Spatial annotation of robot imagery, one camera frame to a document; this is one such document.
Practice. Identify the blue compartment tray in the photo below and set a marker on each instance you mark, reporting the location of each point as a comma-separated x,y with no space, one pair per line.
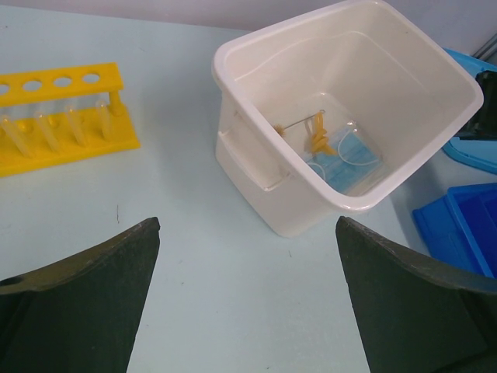
460,228

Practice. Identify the blue face mask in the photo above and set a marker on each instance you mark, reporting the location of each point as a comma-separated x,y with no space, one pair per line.
352,164

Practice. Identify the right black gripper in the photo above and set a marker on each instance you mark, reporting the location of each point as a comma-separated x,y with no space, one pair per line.
482,126

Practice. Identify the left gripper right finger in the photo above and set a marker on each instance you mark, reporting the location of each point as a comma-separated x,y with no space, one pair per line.
415,313

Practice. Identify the blue plastic lid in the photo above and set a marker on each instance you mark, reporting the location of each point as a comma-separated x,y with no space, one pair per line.
474,153

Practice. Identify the clear glass test tube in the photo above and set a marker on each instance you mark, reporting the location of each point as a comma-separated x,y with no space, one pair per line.
44,124
75,123
11,130

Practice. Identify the yellow test tube rack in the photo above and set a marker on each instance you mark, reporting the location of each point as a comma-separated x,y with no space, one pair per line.
107,125

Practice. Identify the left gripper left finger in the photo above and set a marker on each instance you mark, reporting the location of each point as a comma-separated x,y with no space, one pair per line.
81,313

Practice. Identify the white plastic tub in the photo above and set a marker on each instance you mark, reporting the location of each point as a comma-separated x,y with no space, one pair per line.
362,64

